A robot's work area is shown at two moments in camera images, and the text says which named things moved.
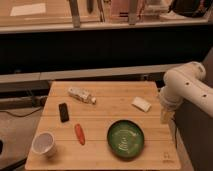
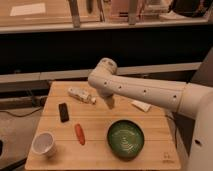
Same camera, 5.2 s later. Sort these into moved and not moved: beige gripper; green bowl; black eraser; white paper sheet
Moved: beige gripper
Not moved: black eraser; white paper sheet; green bowl
